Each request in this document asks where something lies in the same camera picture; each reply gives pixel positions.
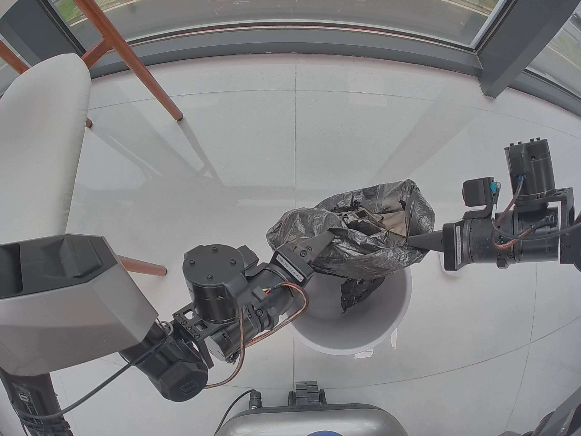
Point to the white cushioned wooden chair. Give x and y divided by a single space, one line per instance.
41 143

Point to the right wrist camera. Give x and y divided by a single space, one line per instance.
476 193

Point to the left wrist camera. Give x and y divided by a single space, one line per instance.
248 257

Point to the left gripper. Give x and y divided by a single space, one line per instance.
272 302

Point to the window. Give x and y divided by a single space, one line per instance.
504 48

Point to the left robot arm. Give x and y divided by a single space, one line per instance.
68 298

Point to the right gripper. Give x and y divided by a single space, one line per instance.
481 243

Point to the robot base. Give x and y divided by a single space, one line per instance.
317 420

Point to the black plastic bag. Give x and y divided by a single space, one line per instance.
363 257

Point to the crumpled white paper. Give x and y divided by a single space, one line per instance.
447 268

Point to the white trash bin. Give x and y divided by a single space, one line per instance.
363 334

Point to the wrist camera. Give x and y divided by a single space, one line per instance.
248 257
476 193

